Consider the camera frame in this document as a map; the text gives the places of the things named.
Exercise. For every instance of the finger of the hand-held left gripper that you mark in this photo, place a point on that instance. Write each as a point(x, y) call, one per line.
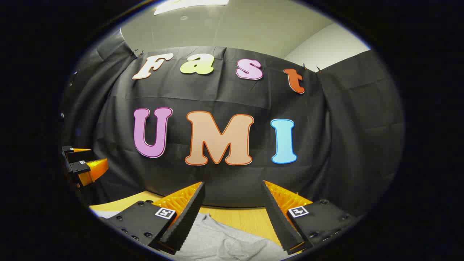
point(80, 167)
point(80, 156)

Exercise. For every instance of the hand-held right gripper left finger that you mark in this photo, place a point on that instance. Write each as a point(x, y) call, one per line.
point(188, 214)

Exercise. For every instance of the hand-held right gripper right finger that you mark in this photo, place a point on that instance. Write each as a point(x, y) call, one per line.
point(277, 217)

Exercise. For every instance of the grey sweatshirt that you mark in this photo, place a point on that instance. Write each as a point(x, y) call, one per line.
point(224, 243)

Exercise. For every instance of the black backdrop cloth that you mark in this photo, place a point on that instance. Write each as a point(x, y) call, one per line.
point(217, 94)

